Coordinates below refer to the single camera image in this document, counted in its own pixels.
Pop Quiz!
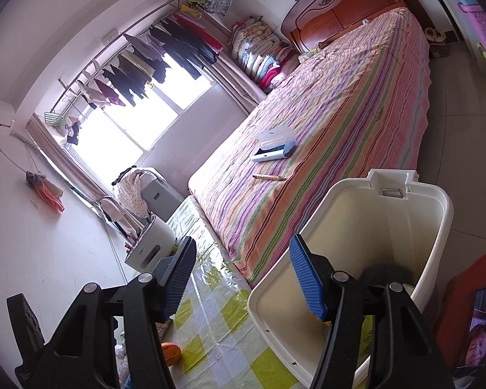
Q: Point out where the white dotted cloth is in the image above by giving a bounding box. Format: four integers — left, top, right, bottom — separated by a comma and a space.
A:
117, 168, 158, 217

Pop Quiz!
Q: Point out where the yellow-green snack packet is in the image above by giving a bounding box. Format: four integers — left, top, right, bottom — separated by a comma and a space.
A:
356, 314, 377, 369

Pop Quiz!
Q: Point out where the white plastic trash bin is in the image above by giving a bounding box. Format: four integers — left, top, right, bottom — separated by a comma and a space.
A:
247, 168, 454, 389

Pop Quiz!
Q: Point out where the row of hanging clothes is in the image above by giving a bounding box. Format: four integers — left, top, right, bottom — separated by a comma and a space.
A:
77, 0, 233, 110

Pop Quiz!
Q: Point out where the wooden bed headboard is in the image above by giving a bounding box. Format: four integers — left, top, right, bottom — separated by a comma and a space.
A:
281, 0, 408, 53

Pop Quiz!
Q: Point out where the small orange object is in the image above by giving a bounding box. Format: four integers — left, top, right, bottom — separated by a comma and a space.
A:
161, 342, 181, 367

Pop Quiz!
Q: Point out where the green clip hanger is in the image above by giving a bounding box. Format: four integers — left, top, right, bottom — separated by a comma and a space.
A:
44, 111, 68, 130

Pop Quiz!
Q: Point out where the orange hanging cloth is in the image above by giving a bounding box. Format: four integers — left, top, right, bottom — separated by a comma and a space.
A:
25, 171, 65, 213

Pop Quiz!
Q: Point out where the window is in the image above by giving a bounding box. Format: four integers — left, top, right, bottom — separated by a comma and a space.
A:
65, 63, 215, 187

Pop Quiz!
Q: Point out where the green plush toy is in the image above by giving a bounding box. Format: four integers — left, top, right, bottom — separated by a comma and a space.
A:
358, 263, 416, 288

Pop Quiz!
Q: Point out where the bunch of pens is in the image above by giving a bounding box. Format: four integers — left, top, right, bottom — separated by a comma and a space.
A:
123, 214, 155, 253

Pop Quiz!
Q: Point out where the white desk organizer box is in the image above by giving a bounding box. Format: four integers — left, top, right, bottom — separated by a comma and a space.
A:
124, 214, 177, 271

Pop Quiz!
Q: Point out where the stack of folded quilts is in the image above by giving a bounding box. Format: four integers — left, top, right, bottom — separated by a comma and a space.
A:
230, 16, 304, 92

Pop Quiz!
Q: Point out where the metal clothes rail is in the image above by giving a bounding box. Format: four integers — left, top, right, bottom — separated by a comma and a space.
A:
59, 0, 187, 90

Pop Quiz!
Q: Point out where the white and blue case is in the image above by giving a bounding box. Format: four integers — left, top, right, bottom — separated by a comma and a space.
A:
251, 127, 296, 163

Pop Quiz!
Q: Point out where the orange garment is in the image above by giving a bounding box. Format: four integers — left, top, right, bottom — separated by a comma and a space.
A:
443, 247, 486, 369

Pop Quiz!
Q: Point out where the black garment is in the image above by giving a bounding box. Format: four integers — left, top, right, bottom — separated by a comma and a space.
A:
112, 165, 137, 187

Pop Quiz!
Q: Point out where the smartphone with lit screen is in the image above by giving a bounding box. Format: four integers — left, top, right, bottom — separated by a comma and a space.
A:
454, 286, 486, 369

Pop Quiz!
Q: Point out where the striped bed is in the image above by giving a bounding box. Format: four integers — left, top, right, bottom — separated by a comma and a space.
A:
187, 6, 432, 288

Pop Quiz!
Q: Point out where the pink storage crate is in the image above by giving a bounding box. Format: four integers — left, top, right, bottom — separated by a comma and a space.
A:
457, 3, 486, 55

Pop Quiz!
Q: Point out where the beige curtain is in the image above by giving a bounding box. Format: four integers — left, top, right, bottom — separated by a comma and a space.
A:
204, 51, 268, 114
26, 115, 110, 201

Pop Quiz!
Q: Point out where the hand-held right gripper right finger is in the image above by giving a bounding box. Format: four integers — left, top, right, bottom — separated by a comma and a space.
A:
289, 234, 456, 389

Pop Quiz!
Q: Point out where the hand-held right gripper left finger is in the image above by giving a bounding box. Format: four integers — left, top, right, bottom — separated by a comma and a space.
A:
15, 236, 198, 389

